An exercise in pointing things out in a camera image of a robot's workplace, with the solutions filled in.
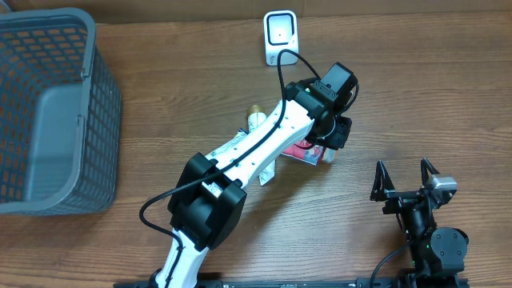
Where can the small orange tissue pack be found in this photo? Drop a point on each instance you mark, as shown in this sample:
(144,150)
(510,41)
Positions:
(329,155)

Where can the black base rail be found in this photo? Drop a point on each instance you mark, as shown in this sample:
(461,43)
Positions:
(357,283)

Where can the white tube with gold cap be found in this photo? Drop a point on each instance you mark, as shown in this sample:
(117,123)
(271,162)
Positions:
(255,117)

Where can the yellow white snack bag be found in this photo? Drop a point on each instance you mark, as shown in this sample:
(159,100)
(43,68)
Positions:
(240,135)

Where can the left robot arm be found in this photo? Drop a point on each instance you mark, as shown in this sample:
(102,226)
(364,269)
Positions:
(207,202)

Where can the red purple pad package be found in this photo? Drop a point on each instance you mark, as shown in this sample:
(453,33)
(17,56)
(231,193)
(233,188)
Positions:
(306,152)

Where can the white barcode scanner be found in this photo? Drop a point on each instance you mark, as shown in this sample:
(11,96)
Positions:
(280,29)

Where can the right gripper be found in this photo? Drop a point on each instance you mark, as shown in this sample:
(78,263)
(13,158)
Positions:
(382,189)

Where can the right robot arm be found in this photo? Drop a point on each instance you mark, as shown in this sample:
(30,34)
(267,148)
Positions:
(437,253)

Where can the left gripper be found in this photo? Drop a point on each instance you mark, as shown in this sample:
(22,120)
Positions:
(341,138)

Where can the grey plastic shopping basket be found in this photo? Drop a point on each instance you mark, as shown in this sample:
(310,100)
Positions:
(61,113)

